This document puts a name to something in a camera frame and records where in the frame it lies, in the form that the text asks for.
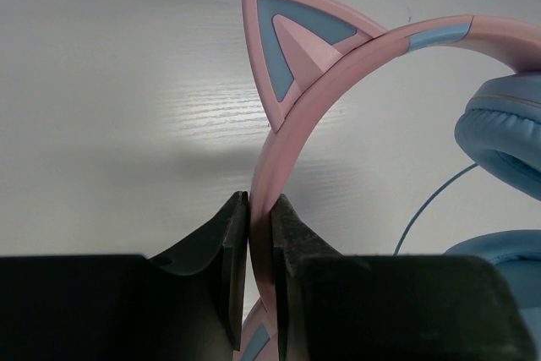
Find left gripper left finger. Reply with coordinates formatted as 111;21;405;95
1;192;249;360

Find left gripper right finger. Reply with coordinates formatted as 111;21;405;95
271;196;524;360

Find teal earbud cable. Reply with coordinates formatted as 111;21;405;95
391;161;481;257

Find pink blue cat-ear headphones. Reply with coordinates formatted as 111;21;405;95
238;0;540;360

